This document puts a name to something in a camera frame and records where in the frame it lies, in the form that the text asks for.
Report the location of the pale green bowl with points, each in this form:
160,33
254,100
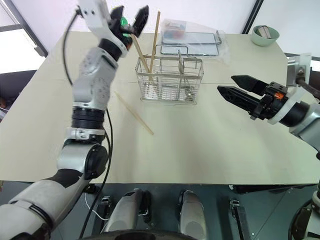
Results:
262,40

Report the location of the grey brown small object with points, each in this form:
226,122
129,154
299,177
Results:
263,31

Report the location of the black table foot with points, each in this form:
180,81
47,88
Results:
238,217
106,210

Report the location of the silver robot thigh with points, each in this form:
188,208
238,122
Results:
191,215
125,212

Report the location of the wooden chopstick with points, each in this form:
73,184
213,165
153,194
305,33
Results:
133,113
155,42
141,56

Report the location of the dark vertical post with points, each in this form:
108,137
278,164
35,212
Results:
251,16

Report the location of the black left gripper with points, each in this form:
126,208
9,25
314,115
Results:
119,26

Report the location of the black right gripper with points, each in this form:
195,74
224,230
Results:
268,102

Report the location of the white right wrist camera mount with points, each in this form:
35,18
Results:
275,118

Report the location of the dark window frame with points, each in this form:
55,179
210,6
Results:
27,32

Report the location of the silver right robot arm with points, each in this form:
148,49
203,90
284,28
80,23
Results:
306,120

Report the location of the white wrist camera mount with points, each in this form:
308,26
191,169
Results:
96,15
275,118

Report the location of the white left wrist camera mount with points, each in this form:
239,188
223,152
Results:
96,15

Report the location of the colourful small box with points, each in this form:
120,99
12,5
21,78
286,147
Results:
173,27

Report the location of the dark rounded robot torso edge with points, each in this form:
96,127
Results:
135,235

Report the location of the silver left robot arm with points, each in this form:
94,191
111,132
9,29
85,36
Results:
92,82

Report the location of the metal spoon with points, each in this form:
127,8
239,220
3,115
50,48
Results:
181,66

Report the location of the clear plastic bag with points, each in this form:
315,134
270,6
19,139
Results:
222,47

